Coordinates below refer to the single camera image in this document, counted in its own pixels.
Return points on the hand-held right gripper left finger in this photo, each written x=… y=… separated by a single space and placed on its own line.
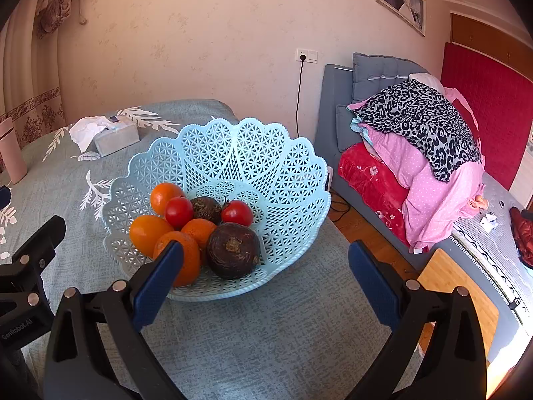
x=160 y=283

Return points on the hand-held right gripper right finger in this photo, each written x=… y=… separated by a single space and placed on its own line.
x=372 y=283

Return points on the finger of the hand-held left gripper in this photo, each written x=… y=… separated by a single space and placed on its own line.
x=46 y=235
x=4 y=198

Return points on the round orange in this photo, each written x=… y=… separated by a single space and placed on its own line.
x=190 y=263
x=160 y=198

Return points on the large smooth oval orange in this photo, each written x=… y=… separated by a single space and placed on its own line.
x=148 y=235

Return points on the small orange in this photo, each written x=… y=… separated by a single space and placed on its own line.
x=199 y=233

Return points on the red tomato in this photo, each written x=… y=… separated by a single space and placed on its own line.
x=236 y=213
x=179 y=212

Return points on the large dark purple fruit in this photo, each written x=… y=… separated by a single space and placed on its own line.
x=233 y=252

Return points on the small dark purple fruit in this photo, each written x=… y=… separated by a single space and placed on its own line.
x=206 y=209

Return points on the light blue lattice basket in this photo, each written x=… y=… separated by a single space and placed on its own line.
x=270 y=166

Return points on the pink thermos bottle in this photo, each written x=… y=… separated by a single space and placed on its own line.
x=11 y=150

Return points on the red floral blanket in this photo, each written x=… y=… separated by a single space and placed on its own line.
x=374 y=183

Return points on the pink blanket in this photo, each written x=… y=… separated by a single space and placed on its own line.
x=433 y=200

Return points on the white tissue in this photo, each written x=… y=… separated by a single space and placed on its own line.
x=87 y=129

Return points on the patterned beige curtain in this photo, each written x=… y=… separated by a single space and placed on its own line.
x=25 y=91

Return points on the grey bed mattress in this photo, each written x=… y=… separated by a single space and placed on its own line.
x=491 y=258

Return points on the light blue tissue box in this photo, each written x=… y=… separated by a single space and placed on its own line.
x=118 y=137

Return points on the small white item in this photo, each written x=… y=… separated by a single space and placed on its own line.
x=489 y=221

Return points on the dark red cloth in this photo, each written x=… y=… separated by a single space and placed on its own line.
x=524 y=235

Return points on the leopard print cloth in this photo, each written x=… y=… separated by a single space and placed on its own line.
x=420 y=125

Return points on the grey sofa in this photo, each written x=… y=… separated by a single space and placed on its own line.
x=329 y=112

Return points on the white curtain hook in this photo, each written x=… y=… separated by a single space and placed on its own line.
x=82 y=17

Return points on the white pillow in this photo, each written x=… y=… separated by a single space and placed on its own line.
x=427 y=80

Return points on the grey back cushion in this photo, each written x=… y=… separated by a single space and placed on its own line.
x=383 y=73

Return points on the red padded headboard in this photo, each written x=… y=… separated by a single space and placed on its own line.
x=491 y=104

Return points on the wooden cabinet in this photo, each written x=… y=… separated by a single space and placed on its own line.
x=487 y=39

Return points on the white wall socket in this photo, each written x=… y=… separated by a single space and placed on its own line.
x=307 y=55

